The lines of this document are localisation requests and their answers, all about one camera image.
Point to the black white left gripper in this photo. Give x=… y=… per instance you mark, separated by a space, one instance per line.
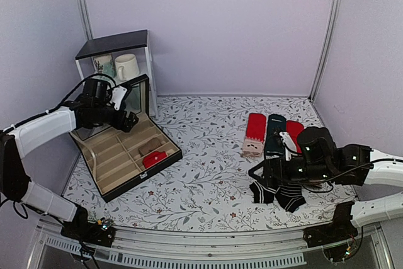
x=126 y=126

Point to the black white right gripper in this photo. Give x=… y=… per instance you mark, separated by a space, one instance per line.
x=269 y=164

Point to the brown ribbed sock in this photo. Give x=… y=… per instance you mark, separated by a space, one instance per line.
x=150 y=145

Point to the black compartment storage box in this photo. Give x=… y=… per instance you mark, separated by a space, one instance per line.
x=112 y=156

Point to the black grey striped sock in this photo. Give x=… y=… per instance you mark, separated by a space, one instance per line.
x=290 y=197

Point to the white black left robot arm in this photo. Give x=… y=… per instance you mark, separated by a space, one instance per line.
x=100 y=106

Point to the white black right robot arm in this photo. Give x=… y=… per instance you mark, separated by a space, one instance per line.
x=312 y=158

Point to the red sock with face pattern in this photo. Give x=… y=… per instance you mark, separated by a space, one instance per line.
x=253 y=144

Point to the black sock white stripes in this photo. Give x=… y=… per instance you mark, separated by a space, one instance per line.
x=262 y=194

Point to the floral patterned table mat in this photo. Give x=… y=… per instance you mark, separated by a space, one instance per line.
x=208 y=190

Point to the red rolled sock in box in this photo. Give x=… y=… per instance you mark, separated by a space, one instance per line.
x=153 y=158

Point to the white ceramic mug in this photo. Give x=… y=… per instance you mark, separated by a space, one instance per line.
x=126 y=67

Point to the dark green sock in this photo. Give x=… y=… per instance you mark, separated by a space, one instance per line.
x=273 y=145

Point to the patterned ceramic mug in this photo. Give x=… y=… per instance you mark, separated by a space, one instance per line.
x=104 y=64

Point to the red white sock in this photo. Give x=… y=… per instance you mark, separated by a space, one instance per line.
x=294 y=128

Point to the white frame black top shelf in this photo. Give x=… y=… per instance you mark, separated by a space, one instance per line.
x=134 y=42

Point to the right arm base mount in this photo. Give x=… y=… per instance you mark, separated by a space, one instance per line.
x=328 y=233

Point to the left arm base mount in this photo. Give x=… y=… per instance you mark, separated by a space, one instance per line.
x=101 y=232

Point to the right aluminium corner post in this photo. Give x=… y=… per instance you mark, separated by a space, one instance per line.
x=325 y=51

